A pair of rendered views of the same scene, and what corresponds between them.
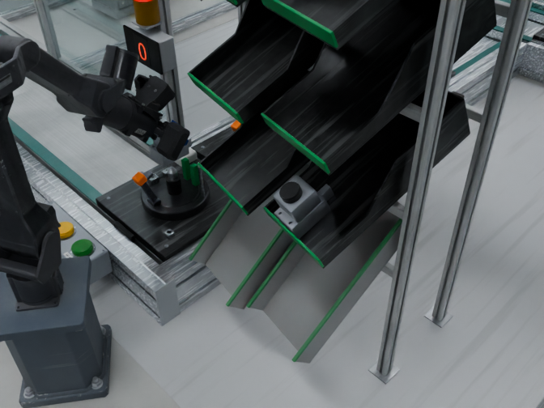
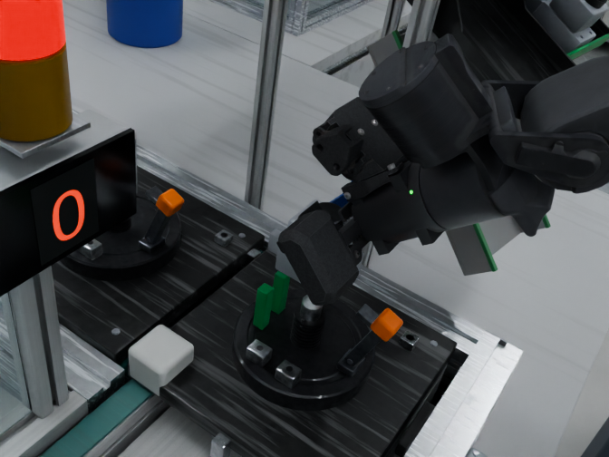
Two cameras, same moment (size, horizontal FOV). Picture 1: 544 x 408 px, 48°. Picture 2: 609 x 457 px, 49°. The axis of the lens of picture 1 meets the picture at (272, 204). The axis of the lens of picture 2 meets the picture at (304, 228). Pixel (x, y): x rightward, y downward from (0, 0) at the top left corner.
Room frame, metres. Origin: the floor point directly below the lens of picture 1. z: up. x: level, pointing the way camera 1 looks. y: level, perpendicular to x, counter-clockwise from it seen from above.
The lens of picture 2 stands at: (1.13, 0.62, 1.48)
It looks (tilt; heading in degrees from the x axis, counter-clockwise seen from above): 39 degrees down; 252
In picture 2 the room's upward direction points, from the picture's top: 10 degrees clockwise
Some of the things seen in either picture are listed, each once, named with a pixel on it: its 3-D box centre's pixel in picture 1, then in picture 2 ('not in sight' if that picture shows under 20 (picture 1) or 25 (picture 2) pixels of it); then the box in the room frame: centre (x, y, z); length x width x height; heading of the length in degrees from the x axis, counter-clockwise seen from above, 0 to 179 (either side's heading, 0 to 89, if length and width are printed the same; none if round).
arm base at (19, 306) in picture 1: (36, 280); not in sight; (0.64, 0.37, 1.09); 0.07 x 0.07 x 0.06; 8
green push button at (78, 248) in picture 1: (82, 248); not in sight; (0.83, 0.37, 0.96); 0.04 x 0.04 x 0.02
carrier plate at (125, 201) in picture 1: (176, 201); (301, 357); (0.97, 0.20, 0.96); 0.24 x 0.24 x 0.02; 44
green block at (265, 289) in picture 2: (186, 168); (263, 306); (1.01, 0.18, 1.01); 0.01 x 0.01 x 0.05; 44
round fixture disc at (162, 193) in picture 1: (175, 194); (304, 345); (0.97, 0.20, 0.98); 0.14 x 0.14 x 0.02
